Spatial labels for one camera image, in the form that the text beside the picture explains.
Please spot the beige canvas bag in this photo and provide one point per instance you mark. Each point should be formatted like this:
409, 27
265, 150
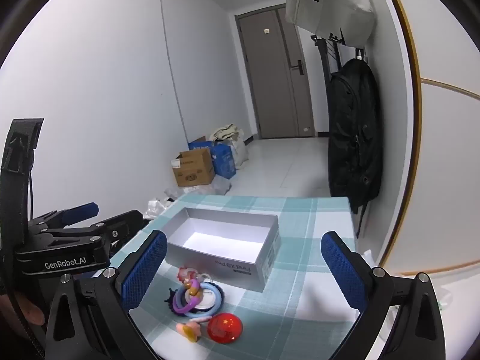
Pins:
227, 133

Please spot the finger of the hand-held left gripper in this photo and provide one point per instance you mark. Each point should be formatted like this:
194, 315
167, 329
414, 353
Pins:
80, 211
120, 222

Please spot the black crown hair clip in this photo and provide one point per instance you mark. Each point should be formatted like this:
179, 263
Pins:
171, 295

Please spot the pink yellow hair clip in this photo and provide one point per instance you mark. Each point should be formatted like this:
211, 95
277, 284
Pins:
189, 330

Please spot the beige hanging bag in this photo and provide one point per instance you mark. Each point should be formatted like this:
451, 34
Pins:
330, 3

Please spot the brown cardboard box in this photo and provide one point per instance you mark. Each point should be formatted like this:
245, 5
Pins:
193, 168

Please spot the white panel with wooden edge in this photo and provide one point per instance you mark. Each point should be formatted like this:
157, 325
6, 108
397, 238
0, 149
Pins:
442, 157

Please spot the grey door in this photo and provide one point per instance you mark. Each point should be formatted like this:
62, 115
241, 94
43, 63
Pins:
273, 82

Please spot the person's left forearm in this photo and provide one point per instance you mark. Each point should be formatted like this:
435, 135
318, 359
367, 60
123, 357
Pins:
15, 339

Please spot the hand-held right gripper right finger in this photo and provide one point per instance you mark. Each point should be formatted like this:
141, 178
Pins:
343, 273

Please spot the clear plastic wrap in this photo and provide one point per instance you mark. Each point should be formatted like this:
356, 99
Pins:
221, 185

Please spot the black backpack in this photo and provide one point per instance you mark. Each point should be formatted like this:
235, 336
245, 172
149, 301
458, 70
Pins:
354, 138

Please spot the white plastic bag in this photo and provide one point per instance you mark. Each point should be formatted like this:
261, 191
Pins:
157, 208

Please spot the red round badge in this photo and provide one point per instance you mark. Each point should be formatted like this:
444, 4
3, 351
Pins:
225, 328

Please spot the blue cardboard box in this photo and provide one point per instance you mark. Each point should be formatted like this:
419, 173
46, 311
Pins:
198, 144
224, 161

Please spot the silver cardboard box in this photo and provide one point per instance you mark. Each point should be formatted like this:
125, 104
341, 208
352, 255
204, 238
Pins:
210, 260

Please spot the person's left hand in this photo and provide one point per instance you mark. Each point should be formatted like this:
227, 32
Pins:
32, 309

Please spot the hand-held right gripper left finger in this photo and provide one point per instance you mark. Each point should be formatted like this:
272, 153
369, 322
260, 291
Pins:
144, 270

